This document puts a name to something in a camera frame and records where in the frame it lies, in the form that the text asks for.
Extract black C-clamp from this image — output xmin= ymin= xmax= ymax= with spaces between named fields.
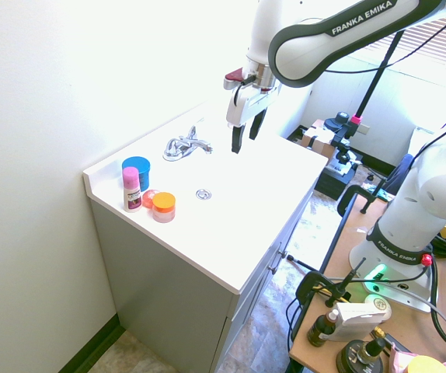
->
xmin=297 ymin=257 xmax=367 ymax=308
xmin=337 ymin=185 xmax=378 ymax=218

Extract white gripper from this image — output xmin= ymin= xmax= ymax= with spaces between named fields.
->
xmin=225 ymin=83 xmax=281 ymax=155

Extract chrome sink faucet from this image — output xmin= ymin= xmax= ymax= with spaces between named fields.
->
xmin=162 ymin=125 xmax=214 ymax=162

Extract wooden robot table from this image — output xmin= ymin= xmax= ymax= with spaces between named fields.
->
xmin=287 ymin=192 xmax=446 ymax=373

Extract grey vanity cabinet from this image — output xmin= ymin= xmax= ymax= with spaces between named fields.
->
xmin=89 ymin=176 xmax=322 ymax=373

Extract white cardboard box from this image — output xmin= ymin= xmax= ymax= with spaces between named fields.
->
xmin=331 ymin=302 xmax=388 ymax=343

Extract brown cardboard box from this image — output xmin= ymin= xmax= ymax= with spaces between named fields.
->
xmin=300 ymin=119 xmax=336 ymax=158

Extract window blinds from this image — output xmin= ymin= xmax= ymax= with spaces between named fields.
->
xmin=353 ymin=7 xmax=446 ymax=89

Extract red wrist camera mount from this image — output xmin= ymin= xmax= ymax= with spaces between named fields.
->
xmin=223 ymin=67 xmax=246 ymax=91

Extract white round tin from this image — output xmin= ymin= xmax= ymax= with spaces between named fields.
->
xmin=364 ymin=294 xmax=393 ymax=319

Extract pink jar with orange lid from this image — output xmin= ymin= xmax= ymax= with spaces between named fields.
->
xmin=151 ymin=192 xmax=177 ymax=225

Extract dark glass dropper bottle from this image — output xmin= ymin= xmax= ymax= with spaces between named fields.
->
xmin=307 ymin=309 xmax=340 ymax=348

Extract black storage case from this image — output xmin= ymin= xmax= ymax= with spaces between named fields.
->
xmin=314 ymin=153 xmax=362 ymax=201

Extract blue lidded plastic jar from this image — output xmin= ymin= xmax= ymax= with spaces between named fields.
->
xmin=121 ymin=155 xmax=152 ymax=192

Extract white bottle with pink cap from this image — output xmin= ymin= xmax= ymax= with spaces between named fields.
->
xmin=122 ymin=166 xmax=143 ymax=214

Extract black round weight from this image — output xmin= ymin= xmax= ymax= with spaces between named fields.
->
xmin=336 ymin=336 xmax=387 ymax=373

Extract white sink countertop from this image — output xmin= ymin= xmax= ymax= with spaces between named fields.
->
xmin=82 ymin=101 xmax=329 ymax=295

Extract black camera tripod stand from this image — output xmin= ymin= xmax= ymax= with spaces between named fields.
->
xmin=333 ymin=29 xmax=405 ymax=164

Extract small red round container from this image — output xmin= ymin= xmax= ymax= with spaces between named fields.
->
xmin=141 ymin=189 xmax=161 ymax=210

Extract yellow round lid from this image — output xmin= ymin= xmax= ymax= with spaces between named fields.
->
xmin=404 ymin=354 xmax=446 ymax=373

